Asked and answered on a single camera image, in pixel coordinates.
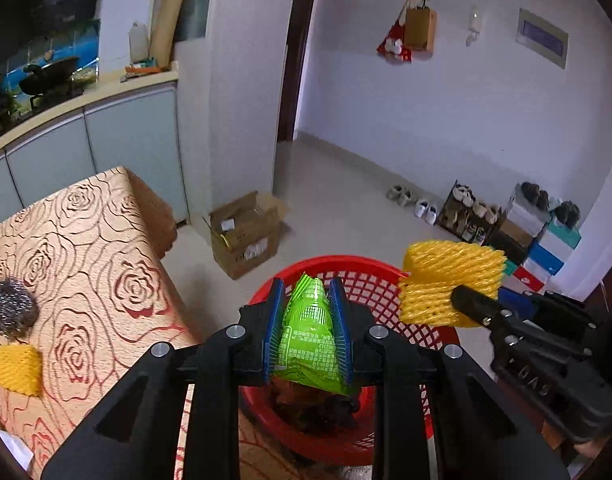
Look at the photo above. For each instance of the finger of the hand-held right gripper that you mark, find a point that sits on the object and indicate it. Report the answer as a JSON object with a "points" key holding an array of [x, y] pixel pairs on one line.
{"points": [[478, 305], [516, 302]]}

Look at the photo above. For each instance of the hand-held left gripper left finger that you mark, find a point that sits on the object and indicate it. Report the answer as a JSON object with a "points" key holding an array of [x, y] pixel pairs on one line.
{"points": [[275, 330]]}

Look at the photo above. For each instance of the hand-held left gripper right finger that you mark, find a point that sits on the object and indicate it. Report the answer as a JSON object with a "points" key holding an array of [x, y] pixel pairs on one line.
{"points": [[340, 330]]}

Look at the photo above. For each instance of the green snack packet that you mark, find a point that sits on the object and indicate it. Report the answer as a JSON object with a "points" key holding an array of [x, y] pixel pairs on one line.
{"points": [[308, 330]]}

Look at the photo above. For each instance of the large yellow foam net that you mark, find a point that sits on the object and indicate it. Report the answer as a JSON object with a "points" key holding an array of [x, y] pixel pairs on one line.
{"points": [[436, 285]]}

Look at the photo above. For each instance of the red plastic mesh basket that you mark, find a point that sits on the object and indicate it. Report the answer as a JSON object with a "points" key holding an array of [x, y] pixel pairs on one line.
{"points": [[356, 261]]}

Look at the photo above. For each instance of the steel wool scourer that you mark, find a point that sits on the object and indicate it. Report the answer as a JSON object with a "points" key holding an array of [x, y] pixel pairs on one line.
{"points": [[13, 307]]}

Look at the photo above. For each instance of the stack of shoe boxes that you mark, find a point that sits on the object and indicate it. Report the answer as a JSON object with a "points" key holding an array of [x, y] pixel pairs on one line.
{"points": [[541, 255]]}

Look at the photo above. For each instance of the brown crumpled wrapper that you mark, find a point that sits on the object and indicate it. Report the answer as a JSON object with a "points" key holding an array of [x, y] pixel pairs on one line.
{"points": [[306, 410]]}

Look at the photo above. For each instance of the cardboard box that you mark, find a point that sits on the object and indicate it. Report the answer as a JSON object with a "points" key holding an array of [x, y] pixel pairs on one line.
{"points": [[246, 245]]}

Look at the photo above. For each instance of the dark shoe rack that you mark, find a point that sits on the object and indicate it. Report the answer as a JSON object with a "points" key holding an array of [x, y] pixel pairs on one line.
{"points": [[466, 215]]}

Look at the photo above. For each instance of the dark fuzzy pair of shoes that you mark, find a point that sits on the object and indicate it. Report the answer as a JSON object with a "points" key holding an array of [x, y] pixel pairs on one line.
{"points": [[567, 212], [535, 195]]}

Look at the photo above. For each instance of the white pair of shoes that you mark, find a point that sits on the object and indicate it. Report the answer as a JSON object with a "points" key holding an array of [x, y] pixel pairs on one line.
{"points": [[427, 211]]}

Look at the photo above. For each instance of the beige pair of shoes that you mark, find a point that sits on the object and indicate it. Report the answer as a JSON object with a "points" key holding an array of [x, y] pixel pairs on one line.
{"points": [[400, 196]]}

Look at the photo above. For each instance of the rose patterned tablecloth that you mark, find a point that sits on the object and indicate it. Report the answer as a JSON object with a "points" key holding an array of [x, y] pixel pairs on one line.
{"points": [[85, 260]]}

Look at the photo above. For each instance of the grey base cabinets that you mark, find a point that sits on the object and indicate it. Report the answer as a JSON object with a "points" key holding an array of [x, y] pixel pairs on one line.
{"points": [[130, 145]]}

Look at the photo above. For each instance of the small yellow foam net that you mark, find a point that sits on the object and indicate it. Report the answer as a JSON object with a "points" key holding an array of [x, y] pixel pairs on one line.
{"points": [[18, 367]]}

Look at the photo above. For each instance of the red hanging decoration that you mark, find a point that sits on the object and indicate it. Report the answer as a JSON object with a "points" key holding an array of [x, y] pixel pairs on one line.
{"points": [[393, 46]]}

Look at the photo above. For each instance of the brown paper bag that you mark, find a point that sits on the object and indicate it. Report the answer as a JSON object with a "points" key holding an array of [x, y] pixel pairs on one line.
{"points": [[420, 30]]}

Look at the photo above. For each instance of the beige kitchen countertop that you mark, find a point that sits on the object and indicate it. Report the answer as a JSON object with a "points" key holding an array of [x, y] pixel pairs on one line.
{"points": [[110, 91]]}

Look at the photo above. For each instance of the orange kitchen tool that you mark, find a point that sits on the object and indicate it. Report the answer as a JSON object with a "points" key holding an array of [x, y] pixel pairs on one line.
{"points": [[145, 69]]}

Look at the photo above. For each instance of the translucent plastic jug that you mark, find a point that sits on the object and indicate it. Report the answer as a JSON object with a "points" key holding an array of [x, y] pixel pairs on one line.
{"points": [[139, 42]]}

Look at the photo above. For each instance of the black gas stove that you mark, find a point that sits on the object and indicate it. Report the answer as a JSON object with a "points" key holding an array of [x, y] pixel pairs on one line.
{"points": [[50, 101]]}

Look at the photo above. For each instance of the wooden cutting board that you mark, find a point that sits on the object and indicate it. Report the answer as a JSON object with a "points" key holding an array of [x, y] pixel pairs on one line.
{"points": [[168, 25]]}

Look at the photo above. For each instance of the frosted glass window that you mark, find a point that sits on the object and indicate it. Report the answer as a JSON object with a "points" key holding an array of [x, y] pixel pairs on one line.
{"points": [[195, 0]]}

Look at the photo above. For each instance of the black wok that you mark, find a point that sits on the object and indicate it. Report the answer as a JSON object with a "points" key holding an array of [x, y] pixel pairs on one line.
{"points": [[45, 77]]}

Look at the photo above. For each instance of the blue picture backsplash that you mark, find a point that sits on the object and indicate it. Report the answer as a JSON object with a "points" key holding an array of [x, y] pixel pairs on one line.
{"points": [[85, 40]]}

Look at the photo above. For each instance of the black range hood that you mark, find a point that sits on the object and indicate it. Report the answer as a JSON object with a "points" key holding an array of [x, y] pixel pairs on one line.
{"points": [[35, 0]]}

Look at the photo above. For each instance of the grey wall panel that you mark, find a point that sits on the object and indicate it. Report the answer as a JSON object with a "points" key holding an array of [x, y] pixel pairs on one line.
{"points": [[542, 37]]}

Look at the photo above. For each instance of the white wall intercom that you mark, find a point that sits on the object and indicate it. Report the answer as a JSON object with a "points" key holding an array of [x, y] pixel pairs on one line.
{"points": [[475, 25]]}

